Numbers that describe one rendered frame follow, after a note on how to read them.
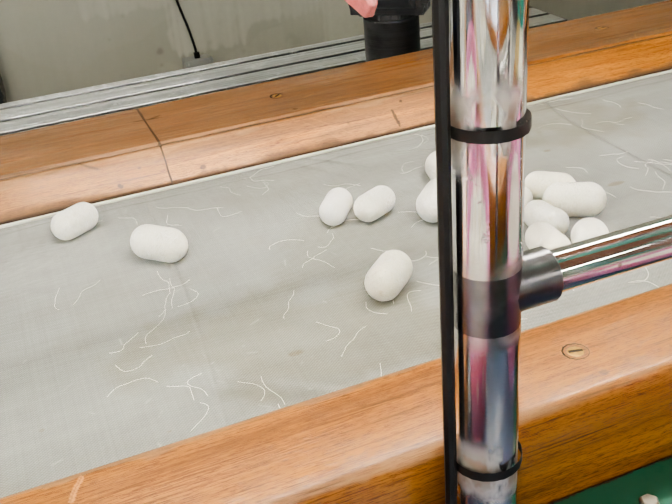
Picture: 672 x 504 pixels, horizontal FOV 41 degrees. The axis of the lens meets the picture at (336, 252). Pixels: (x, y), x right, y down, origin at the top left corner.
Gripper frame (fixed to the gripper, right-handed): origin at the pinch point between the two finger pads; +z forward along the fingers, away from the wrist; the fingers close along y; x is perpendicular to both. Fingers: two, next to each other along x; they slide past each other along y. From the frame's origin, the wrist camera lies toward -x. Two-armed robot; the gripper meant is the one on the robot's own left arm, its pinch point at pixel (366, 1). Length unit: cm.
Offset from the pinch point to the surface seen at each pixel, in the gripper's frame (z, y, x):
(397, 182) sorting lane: 10.3, -0.1, 6.6
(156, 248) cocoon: 12.1, -17.5, 3.2
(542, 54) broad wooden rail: -0.3, 19.3, 12.4
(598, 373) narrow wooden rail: 29.0, -3.4, -12.5
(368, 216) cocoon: 13.7, -4.5, 2.7
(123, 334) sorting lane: 17.6, -20.8, 0.3
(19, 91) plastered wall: -111, -21, 169
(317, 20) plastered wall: -114, 66, 166
